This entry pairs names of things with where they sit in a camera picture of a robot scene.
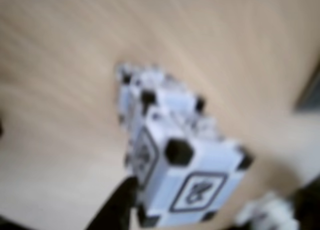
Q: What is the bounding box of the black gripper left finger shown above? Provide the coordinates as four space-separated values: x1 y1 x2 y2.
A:
84 176 139 230

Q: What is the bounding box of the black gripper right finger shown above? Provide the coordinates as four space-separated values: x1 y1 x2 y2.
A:
293 181 320 230

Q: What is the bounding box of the white cube lightning symbol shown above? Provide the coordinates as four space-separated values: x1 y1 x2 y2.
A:
115 61 176 101

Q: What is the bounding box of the white cube crossed symbol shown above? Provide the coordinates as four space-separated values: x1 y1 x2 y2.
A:
128 107 254 228

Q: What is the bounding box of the white cube house symbol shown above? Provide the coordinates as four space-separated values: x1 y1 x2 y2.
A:
119 87 217 141

